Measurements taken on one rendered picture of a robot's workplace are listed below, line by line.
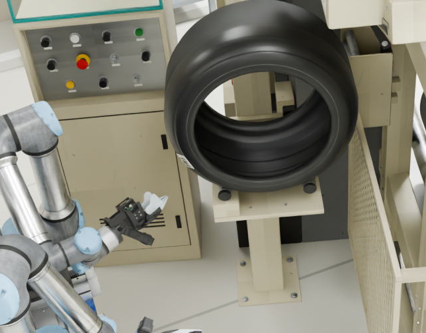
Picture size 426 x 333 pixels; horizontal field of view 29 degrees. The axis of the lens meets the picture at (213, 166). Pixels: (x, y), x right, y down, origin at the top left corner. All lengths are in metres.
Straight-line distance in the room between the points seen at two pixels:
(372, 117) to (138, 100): 0.90
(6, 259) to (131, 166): 1.49
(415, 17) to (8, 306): 1.14
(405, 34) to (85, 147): 1.72
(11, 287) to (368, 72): 1.45
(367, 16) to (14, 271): 1.04
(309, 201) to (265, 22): 0.69
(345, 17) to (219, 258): 1.92
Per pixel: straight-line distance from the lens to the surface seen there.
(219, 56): 2.36
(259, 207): 2.79
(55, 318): 2.82
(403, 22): 1.97
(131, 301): 3.65
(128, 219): 2.50
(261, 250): 3.40
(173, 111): 2.46
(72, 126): 3.30
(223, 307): 3.56
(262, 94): 2.90
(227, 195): 2.70
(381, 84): 2.86
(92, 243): 2.33
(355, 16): 2.06
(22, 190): 2.38
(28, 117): 2.42
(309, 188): 2.70
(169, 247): 3.71
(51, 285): 2.12
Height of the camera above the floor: 2.69
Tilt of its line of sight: 39 degrees down
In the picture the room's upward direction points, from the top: 7 degrees counter-clockwise
